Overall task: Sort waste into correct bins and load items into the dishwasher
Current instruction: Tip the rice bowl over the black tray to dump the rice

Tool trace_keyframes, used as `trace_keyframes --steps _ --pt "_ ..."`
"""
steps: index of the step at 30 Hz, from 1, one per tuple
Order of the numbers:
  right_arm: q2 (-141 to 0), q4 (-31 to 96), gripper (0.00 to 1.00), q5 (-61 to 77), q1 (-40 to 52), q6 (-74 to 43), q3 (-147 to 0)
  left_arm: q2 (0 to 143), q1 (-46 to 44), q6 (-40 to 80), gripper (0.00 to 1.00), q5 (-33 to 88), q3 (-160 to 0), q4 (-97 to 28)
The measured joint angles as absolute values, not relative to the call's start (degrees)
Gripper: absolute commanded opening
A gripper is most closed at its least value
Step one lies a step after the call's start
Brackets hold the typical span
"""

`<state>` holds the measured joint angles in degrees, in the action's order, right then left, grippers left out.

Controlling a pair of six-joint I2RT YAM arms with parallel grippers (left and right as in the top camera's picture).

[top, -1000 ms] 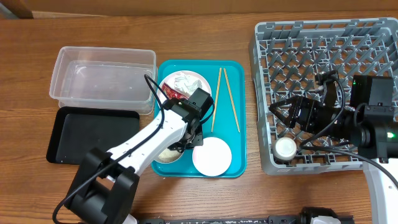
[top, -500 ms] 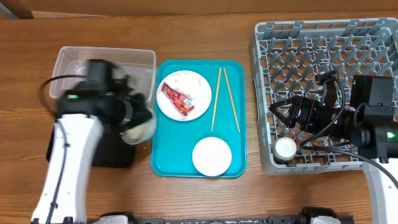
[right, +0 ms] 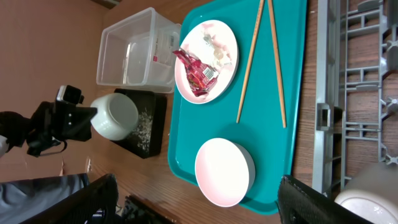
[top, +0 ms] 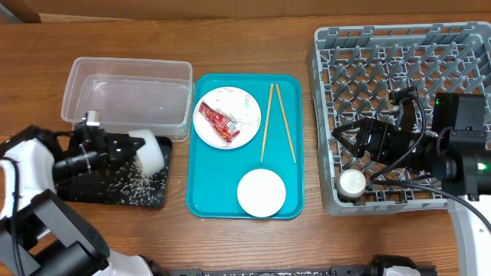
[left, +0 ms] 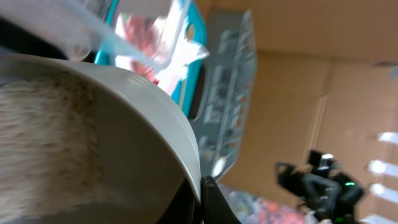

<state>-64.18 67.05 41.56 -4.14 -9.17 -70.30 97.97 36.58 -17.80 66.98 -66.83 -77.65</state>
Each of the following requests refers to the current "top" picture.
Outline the teal serving tray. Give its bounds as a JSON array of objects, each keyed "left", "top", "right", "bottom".
[{"left": 186, "top": 74, "right": 305, "bottom": 219}]

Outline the right wooden chopstick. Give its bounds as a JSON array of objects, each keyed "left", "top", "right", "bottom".
[{"left": 275, "top": 84, "right": 296, "bottom": 163}]

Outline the wooden chopstick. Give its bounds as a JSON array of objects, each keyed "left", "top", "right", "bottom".
[
  {"left": 260, "top": 83, "right": 274, "bottom": 163},
  {"left": 275, "top": 84, "right": 296, "bottom": 163}
]

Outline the grey dishwasher rack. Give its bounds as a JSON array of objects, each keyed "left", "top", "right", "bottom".
[{"left": 307, "top": 22, "right": 490, "bottom": 216}]

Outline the red snack wrapper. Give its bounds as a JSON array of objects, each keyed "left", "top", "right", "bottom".
[{"left": 199, "top": 102, "right": 242, "bottom": 143}]

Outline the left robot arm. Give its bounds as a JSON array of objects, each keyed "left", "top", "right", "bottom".
[{"left": 1, "top": 126, "right": 166, "bottom": 275}]

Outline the grey bowl with rice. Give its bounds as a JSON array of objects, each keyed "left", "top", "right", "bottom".
[{"left": 128, "top": 130, "right": 165, "bottom": 178}]

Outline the white paper cup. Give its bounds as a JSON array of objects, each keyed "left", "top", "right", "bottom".
[{"left": 337, "top": 169, "right": 367, "bottom": 199}]

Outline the spilled white rice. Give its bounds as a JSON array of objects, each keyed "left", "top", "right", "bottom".
[{"left": 84, "top": 159, "right": 170, "bottom": 209}]

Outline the clear plastic bin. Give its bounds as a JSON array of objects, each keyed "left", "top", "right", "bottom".
[{"left": 61, "top": 57, "right": 194, "bottom": 142}]

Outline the white round plate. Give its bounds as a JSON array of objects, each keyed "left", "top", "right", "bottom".
[{"left": 193, "top": 87, "right": 262, "bottom": 150}]

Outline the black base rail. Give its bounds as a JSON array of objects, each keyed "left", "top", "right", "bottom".
[{"left": 157, "top": 255, "right": 438, "bottom": 276}]

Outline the left wooden chopstick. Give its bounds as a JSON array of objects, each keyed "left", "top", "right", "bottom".
[{"left": 260, "top": 83, "right": 274, "bottom": 163}]

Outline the white empty bowl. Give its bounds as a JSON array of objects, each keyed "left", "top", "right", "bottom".
[{"left": 237, "top": 169, "right": 286, "bottom": 218}]

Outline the black plastic tray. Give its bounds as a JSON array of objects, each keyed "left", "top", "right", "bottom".
[{"left": 57, "top": 130, "right": 173, "bottom": 208}]

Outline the crumpled white napkin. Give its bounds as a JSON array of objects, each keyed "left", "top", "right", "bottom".
[{"left": 211, "top": 87, "right": 261, "bottom": 125}]

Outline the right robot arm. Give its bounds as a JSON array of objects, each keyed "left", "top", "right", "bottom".
[{"left": 331, "top": 87, "right": 490, "bottom": 275}]

